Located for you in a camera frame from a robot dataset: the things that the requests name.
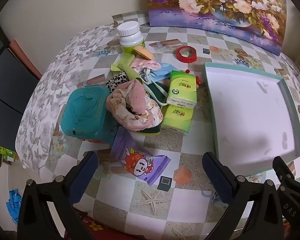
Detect leopard print scrunchie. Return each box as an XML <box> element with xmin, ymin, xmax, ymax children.
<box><xmin>105</xmin><ymin>71</ymin><xmax>128</xmax><ymax>94</ymax></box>

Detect green tissue pack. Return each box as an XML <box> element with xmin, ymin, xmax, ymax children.
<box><xmin>166</xmin><ymin>70</ymin><xmax>198</xmax><ymax>110</ymax></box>
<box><xmin>162</xmin><ymin>104</ymin><xmax>194</xmax><ymax>137</ymax></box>

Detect yellow sponge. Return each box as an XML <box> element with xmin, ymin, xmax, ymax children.
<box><xmin>137</xmin><ymin>120</ymin><xmax>163</xmax><ymax>137</ymax></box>

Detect purple cartoon tissue pack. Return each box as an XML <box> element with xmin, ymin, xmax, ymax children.
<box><xmin>110</xmin><ymin>126</ymin><xmax>172</xmax><ymax>187</ymax></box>

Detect grey floral tablecloth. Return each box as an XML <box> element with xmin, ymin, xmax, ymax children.
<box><xmin>16</xmin><ymin>22</ymin><xmax>120</xmax><ymax>180</ymax></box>

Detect white bottle with green label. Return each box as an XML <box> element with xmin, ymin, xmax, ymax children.
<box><xmin>117</xmin><ymin>22</ymin><xmax>147</xmax><ymax>54</ymax></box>

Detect red tape roll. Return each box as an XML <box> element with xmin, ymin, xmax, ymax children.
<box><xmin>175</xmin><ymin>46</ymin><xmax>198</xmax><ymax>63</ymax></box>

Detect teal wet wipes pack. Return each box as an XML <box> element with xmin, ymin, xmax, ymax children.
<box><xmin>60</xmin><ymin>84</ymin><xmax>118</xmax><ymax>144</ymax></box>

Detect pink white striped cloth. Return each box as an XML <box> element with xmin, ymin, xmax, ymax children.
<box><xmin>130</xmin><ymin>59</ymin><xmax>162</xmax><ymax>74</ymax></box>

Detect red pink hair tie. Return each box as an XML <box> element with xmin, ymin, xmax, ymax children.
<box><xmin>185</xmin><ymin>68</ymin><xmax>203</xmax><ymax>88</ymax></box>

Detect dark green cloth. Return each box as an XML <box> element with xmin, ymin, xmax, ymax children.
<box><xmin>144</xmin><ymin>81</ymin><xmax>169</xmax><ymax>103</ymax></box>

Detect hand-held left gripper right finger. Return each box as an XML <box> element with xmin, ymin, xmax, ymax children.
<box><xmin>202</xmin><ymin>151</ymin><xmax>284</xmax><ymax>240</ymax></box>

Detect pink floral fabric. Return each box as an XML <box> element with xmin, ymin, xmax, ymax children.
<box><xmin>106</xmin><ymin>79</ymin><xmax>164</xmax><ymax>132</ymax></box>

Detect teal rimmed white tray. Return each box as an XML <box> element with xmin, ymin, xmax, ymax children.
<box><xmin>202</xmin><ymin>62</ymin><xmax>300</xmax><ymax>174</ymax></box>

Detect blue face mask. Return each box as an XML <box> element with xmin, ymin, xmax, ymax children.
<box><xmin>140</xmin><ymin>63</ymin><xmax>175</xmax><ymax>107</ymax></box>

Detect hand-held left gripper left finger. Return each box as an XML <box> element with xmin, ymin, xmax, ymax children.
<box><xmin>16</xmin><ymin>151</ymin><xmax>99</xmax><ymax>240</ymax></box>

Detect lime green cloth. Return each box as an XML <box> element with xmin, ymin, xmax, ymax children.
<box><xmin>111</xmin><ymin>54</ymin><xmax>145</xmax><ymax>83</ymax></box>

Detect dark cabinet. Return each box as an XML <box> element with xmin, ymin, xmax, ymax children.
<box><xmin>0</xmin><ymin>20</ymin><xmax>43</xmax><ymax>160</ymax></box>

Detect checkered printed tablecloth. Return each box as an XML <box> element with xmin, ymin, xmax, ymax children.
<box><xmin>40</xmin><ymin>11</ymin><xmax>300</xmax><ymax>240</ymax></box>

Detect blue gloves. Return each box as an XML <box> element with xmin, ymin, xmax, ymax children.
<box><xmin>5</xmin><ymin>189</ymin><xmax>22</xmax><ymax>224</ymax></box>

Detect floral still life painting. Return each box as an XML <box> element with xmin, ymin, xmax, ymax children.
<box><xmin>145</xmin><ymin>0</ymin><xmax>289</xmax><ymax>57</ymax></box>

